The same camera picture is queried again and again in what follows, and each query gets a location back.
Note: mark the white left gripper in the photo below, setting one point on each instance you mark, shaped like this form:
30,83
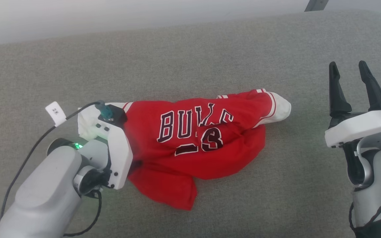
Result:
121,158

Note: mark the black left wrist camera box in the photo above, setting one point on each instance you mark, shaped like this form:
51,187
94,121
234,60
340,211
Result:
117,115

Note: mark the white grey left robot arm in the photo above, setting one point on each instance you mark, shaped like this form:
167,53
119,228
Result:
48,191

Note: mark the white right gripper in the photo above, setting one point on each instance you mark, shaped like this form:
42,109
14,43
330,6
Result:
359,127

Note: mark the red Bulls basketball jersey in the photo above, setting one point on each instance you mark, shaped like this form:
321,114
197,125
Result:
184,155

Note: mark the grey fabric sofa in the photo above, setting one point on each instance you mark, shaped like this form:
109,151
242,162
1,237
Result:
190,56

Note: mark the dark grey metal pole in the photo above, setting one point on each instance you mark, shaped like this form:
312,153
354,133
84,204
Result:
316,5

